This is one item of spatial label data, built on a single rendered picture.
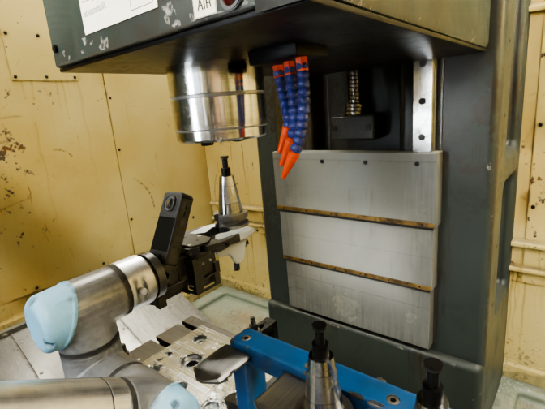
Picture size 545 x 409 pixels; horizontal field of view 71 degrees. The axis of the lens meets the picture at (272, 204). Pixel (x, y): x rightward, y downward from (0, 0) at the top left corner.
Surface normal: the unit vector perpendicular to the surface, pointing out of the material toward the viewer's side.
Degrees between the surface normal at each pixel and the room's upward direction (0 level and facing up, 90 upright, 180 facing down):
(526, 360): 90
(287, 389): 0
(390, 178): 90
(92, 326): 92
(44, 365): 27
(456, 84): 90
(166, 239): 61
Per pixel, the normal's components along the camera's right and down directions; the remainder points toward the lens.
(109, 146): 0.78, 0.09
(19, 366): 0.25, -0.84
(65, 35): -0.62, 0.24
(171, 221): -0.57, -0.26
